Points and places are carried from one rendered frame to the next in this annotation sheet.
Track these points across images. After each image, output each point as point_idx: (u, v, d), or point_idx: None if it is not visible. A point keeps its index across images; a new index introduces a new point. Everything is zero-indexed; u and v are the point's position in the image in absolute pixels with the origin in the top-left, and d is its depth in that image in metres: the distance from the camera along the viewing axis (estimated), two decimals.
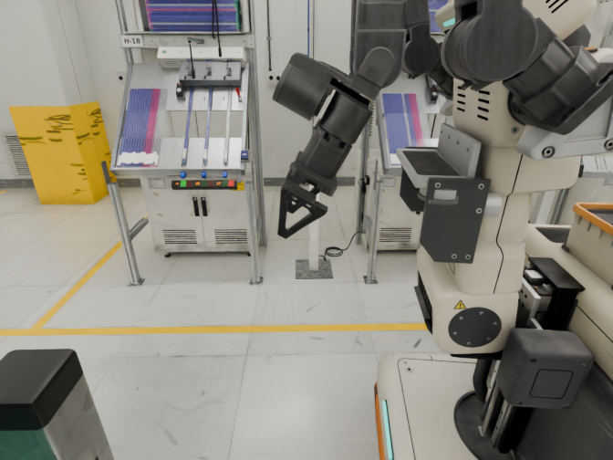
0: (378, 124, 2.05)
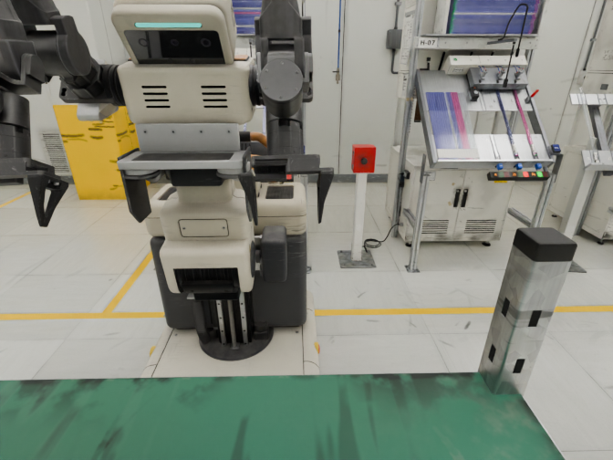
0: (422, 121, 2.17)
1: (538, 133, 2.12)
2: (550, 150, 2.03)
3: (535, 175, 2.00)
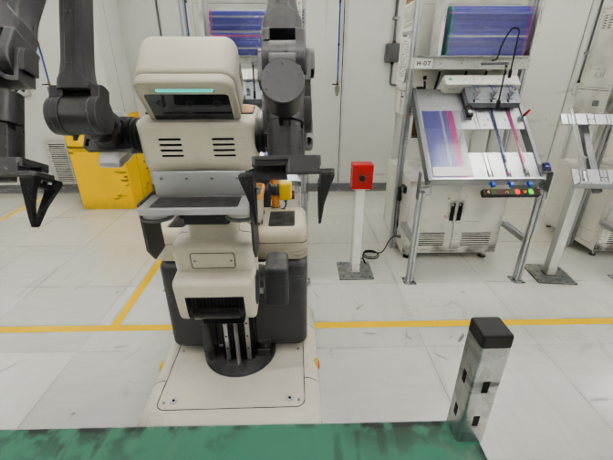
0: (419, 139, 2.25)
1: (530, 151, 2.20)
2: (541, 168, 2.11)
3: (525, 193, 2.08)
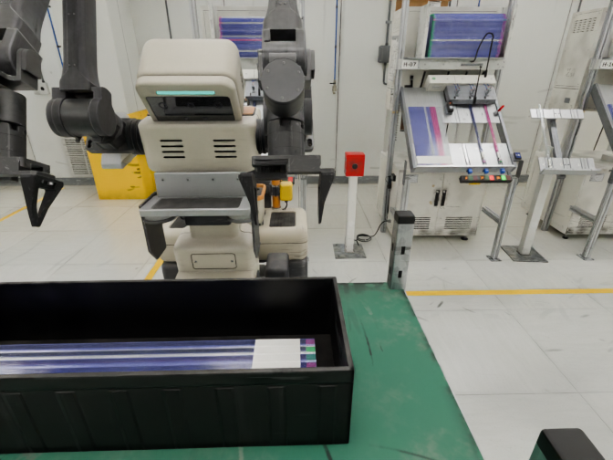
0: (405, 131, 2.52)
1: (504, 142, 2.48)
2: (513, 157, 2.38)
3: (499, 179, 2.35)
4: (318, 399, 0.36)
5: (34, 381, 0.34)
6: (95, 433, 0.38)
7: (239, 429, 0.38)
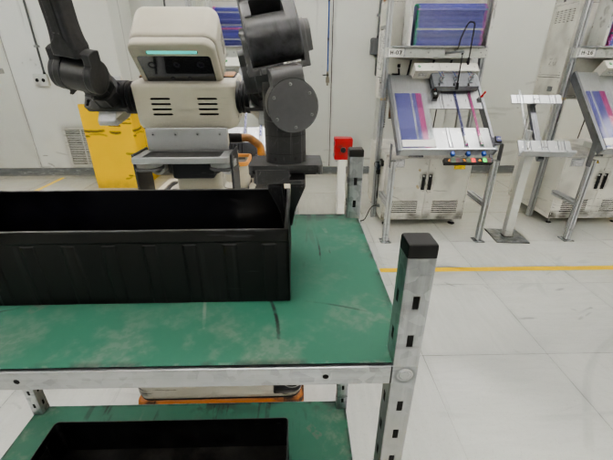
0: (391, 117, 2.63)
1: (486, 127, 2.58)
2: (493, 141, 2.49)
3: (480, 161, 2.46)
4: (263, 256, 0.47)
5: (44, 235, 0.45)
6: (90, 287, 0.48)
7: (202, 284, 0.49)
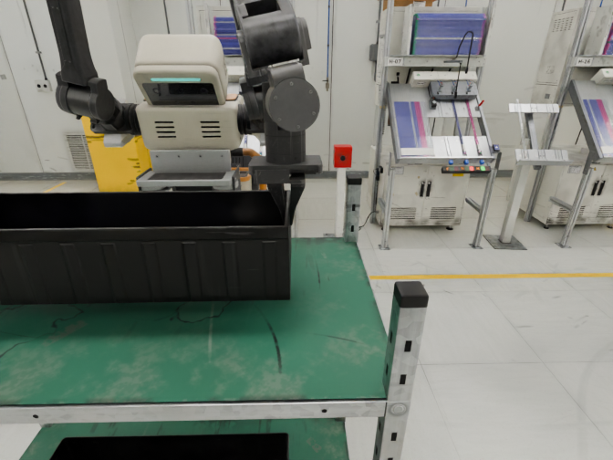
0: (390, 125, 2.66)
1: (484, 135, 2.61)
2: (492, 149, 2.52)
3: (478, 170, 2.49)
4: (263, 255, 0.47)
5: (44, 233, 0.45)
6: (88, 286, 0.48)
7: (202, 283, 0.48)
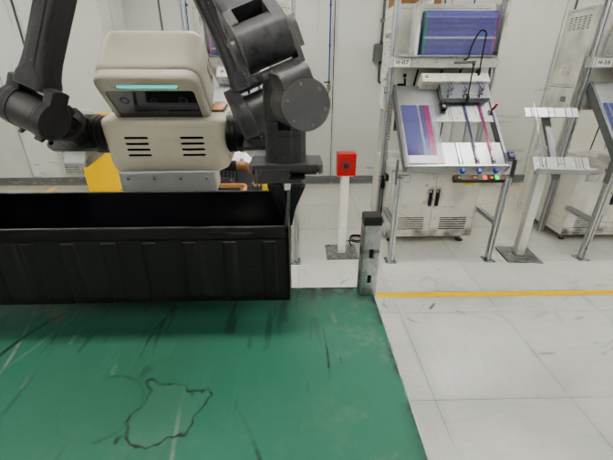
0: (397, 130, 2.48)
1: (498, 141, 2.44)
2: (506, 156, 2.34)
3: (493, 178, 2.32)
4: (263, 255, 0.47)
5: (44, 233, 0.45)
6: (88, 286, 0.48)
7: (202, 283, 0.48)
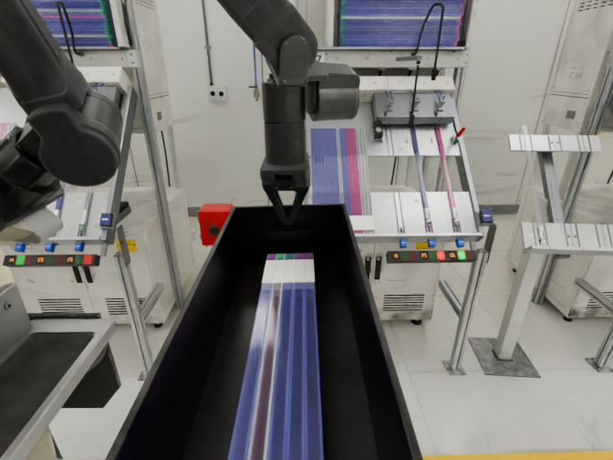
0: None
1: (466, 190, 1.47)
2: (478, 218, 1.38)
3: (453, 257, 1.35)
4: None
5: (390, 357, 0.26)
6: None
7: None
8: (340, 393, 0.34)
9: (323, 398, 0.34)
